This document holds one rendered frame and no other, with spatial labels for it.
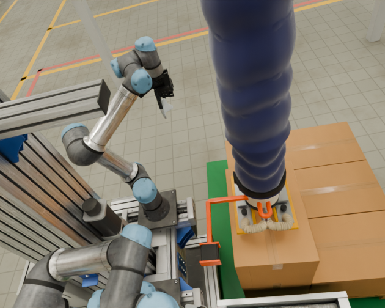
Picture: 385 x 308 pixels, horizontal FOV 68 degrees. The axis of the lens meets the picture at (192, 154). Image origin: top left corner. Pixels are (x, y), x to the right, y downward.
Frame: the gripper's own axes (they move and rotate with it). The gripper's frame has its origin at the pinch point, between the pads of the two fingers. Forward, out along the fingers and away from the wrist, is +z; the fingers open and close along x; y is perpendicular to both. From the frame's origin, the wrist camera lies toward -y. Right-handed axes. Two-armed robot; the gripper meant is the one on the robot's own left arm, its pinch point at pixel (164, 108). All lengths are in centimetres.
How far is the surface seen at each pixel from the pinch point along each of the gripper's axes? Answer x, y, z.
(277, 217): -44, 43, 45
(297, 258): -60, 48, 58
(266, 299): -69, 30, 91
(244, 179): -40, 30, 13
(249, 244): -49, 27, 58
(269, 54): -44, 40, -45
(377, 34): 225, 241, 142
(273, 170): -42, 41, 6
